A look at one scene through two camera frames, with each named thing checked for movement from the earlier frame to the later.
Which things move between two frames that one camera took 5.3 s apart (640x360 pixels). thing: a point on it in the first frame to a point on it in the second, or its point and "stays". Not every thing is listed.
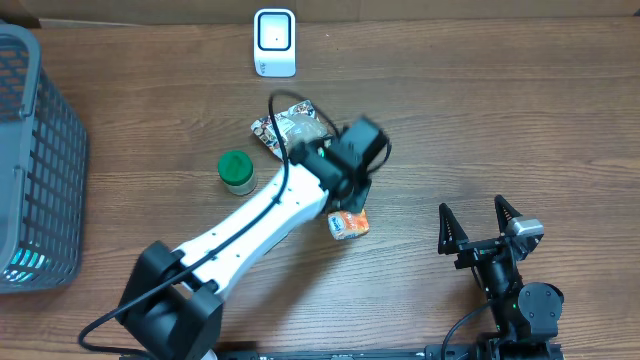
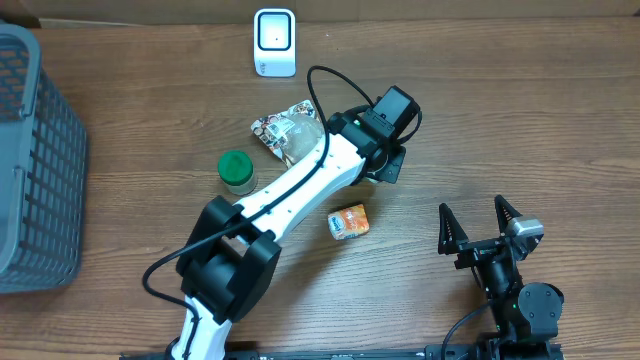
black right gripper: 453,234 stays
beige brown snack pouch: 299,124 stays
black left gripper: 357,204 to 391,174
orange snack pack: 347,225 stays
